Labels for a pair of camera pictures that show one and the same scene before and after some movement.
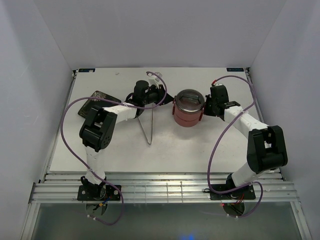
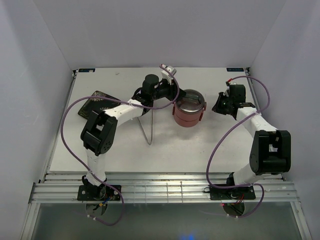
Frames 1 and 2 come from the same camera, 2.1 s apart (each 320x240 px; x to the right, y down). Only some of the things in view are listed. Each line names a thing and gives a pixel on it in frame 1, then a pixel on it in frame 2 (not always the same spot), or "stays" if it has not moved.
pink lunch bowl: x=187 y=115 stays
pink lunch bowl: x=187 y=124 stays
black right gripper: x=207 y=111 to x=217 y=107
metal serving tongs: x=145 y=120 stays
